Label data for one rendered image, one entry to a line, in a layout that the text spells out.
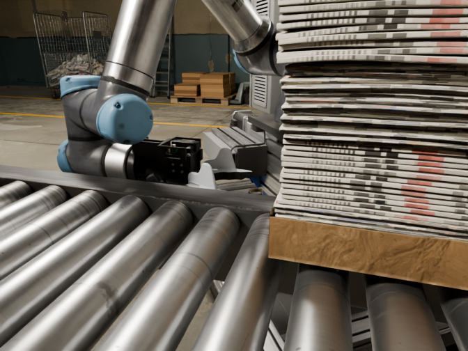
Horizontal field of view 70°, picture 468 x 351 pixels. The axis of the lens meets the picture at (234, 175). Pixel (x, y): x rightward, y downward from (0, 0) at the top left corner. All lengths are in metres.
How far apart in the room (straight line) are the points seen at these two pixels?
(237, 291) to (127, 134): 0.31
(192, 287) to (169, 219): 0.12
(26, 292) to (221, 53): 7.26
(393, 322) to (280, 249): 0.10
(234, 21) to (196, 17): 6.98
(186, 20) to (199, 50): 0.66
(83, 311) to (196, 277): 0.09
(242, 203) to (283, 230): 0.15
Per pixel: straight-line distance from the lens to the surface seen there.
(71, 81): 0.64
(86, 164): 0.66
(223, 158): 0.62
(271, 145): 0.91
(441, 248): 0.31
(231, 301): 0.28
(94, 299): 0.31
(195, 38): 7.80
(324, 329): 0.27
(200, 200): 0.45
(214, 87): 6.54
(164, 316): 0.28
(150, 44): 0.54
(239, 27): 0.85
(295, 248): 0.31
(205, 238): 0.36
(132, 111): 0.51
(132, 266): 0.35
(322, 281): 0.31
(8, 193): 0.58
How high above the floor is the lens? 0.99
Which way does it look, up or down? 21 degrees down
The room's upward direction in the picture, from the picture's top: straight up
